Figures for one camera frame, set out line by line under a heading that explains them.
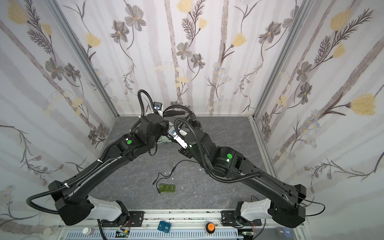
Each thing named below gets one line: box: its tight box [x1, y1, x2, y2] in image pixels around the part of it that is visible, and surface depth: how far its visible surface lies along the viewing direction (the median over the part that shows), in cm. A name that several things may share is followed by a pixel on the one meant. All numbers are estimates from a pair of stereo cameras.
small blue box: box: [157, 221, 171, 233], surface depth 72 cm
